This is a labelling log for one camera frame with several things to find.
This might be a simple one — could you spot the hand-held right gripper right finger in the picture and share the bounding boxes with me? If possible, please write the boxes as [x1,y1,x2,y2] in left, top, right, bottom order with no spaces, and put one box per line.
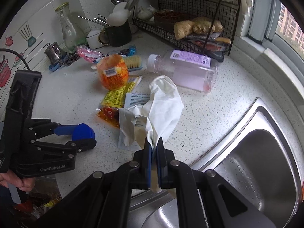
[155,136,278,228]

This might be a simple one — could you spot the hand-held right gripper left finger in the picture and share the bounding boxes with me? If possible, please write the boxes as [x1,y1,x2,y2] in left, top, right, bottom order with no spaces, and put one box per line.
[36,141,152,228]

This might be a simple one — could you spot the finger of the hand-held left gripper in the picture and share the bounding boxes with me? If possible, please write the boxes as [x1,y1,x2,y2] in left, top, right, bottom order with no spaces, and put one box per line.
[24,118,96,141]
[30,138,97,158]

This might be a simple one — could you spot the yellow snack wrapper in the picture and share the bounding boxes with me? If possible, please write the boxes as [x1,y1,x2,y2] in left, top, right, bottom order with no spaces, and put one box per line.
[102,76,143,107]

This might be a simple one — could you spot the orange plastic bag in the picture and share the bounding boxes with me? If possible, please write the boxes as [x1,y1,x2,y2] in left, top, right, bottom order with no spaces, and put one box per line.
[96,54,130,91]

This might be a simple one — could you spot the white rubber glove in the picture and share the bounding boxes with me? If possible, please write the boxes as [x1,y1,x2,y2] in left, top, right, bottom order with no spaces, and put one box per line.
[118,75,185,194]

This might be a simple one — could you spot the blue wrapper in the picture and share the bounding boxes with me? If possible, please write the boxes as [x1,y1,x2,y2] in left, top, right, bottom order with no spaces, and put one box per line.
[118,46,137,57]

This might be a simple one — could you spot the trash wrappers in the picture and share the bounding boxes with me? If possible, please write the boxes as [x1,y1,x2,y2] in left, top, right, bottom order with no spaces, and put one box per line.
[147,49,219,93]

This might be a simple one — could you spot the person's left hand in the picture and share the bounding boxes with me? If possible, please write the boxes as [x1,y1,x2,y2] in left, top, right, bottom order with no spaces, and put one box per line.
[0,172,36,193]

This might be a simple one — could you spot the small orange packet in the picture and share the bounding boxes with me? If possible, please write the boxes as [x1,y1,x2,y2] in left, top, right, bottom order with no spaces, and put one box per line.
[96,106,120,129]

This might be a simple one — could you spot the blue soap dish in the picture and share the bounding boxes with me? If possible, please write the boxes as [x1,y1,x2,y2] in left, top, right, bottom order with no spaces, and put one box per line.
[49,52,69,72]

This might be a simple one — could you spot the small steel pitcher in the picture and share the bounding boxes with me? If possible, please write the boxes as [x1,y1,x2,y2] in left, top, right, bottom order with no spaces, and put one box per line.
[44,42,66,64]

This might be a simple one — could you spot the steel wool scourer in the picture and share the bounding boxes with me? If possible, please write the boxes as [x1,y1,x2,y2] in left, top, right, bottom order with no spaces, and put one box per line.
[59,52,80,66]

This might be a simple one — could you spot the white flat printed packet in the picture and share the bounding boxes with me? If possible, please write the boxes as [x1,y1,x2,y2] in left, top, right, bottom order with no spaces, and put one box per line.
[118,93,152,150]

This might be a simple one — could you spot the glass carafe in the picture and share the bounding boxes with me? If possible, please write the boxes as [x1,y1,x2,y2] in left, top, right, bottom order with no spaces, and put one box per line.
[55,2,86,51]

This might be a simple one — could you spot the pink wrapper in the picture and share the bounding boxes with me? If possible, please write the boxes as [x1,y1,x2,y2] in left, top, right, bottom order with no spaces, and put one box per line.
[76,46,105,63]

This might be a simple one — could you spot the blue scrub brush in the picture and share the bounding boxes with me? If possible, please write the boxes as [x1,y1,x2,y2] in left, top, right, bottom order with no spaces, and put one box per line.
[122,55,143,72]

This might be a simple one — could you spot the white lidded jar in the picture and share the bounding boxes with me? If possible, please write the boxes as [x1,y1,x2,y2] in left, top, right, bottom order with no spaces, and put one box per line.
[86,26,106,49]

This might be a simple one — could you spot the stainless steel sink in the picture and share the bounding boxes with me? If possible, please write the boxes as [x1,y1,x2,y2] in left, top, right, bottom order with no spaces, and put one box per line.
[128,97,304,228]

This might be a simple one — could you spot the black utensil holder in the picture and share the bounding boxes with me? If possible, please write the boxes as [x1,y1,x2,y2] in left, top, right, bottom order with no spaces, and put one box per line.
[104,21,132,47]

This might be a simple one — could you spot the white plastic ladle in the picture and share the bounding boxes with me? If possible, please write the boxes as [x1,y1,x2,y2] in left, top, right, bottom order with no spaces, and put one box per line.
[106,1,130,26]

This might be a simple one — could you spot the metal chopsticks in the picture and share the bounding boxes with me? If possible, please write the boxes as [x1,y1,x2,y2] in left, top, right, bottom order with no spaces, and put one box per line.
[125,0,143,11]

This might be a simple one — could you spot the grey cloth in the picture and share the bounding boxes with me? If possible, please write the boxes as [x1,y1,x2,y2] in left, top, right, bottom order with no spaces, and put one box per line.
[185,32,221,41]

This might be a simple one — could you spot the ginger root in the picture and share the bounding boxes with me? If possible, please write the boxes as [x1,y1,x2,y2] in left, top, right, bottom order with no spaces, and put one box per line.
[174,20,194,40]
[192,17,224,34]

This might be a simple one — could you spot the basket of dried chilies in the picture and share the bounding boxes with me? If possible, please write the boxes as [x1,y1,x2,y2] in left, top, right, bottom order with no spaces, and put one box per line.
[153,9,195,25]

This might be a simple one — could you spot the black cable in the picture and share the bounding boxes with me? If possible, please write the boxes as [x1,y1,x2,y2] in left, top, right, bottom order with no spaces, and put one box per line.
[0,49,31,71]

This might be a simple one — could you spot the kitchenware wall sticker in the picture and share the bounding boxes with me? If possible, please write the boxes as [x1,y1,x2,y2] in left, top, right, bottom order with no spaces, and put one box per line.
[0,20,36,88]

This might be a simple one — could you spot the black wire rack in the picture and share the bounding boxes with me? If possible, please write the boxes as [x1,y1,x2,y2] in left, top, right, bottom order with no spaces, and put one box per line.
[132,0,243,56]

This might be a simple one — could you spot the white window frame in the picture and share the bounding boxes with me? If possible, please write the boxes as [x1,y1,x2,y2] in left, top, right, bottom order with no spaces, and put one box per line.
[240,0,304,95]

